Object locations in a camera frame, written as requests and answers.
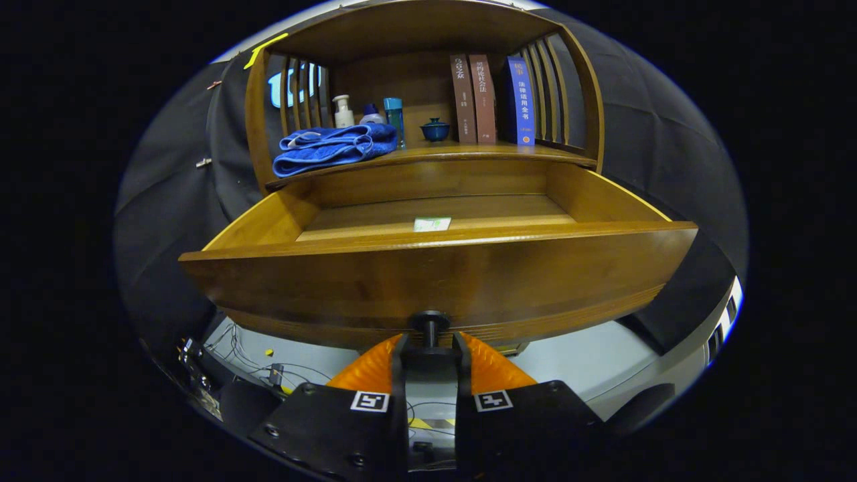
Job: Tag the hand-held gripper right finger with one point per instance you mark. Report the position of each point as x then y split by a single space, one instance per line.
463 375

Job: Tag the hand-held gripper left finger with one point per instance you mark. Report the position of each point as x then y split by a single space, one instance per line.
400 375

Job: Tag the black drawer knob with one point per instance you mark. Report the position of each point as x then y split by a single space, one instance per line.
430 328

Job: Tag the wooden drawer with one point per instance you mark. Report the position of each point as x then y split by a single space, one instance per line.
402 281

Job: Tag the white and green tube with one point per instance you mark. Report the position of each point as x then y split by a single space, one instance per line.
432 224

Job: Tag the wooden countertop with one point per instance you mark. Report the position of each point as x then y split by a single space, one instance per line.
469 152

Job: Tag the wooden cabinet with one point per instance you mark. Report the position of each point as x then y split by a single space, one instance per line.
402 27

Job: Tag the folded blue towel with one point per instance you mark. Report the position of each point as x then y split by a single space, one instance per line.
321 150

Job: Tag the small blue lidded cup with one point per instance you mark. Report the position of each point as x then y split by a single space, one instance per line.
435 131

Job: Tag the white bottle with blue cap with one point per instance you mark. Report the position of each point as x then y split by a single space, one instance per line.
371 117

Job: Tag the teal translucent bottle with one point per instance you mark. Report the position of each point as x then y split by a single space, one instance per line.
394 114

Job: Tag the white pump bottle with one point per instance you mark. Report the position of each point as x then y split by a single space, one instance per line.
344 117

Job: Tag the white device with dark slots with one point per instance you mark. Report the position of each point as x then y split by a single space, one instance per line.
726 321

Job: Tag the dark brown book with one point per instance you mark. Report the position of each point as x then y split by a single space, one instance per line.
462 100

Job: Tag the reddish brown book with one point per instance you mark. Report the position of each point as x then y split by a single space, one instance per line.
484 100

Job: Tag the blue book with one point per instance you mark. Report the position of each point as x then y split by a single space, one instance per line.
521 100

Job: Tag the black backdrop cloth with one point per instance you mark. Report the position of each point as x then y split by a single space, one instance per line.
161 201

